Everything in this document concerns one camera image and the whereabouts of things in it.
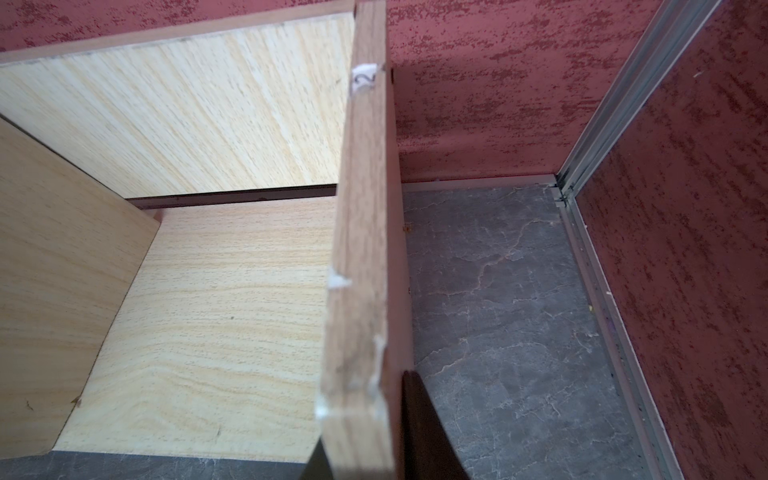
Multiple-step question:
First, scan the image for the right corner aluminium post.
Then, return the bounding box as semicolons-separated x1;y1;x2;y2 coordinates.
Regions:
556;0;724;199

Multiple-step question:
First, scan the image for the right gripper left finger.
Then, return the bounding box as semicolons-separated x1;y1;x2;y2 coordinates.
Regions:
299;440;334;480

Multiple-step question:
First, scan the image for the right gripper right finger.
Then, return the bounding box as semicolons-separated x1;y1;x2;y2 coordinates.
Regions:
402;371;470;480

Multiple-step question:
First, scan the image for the light wooden bookshelf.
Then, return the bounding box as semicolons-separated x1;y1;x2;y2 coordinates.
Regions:
1;1;413;479

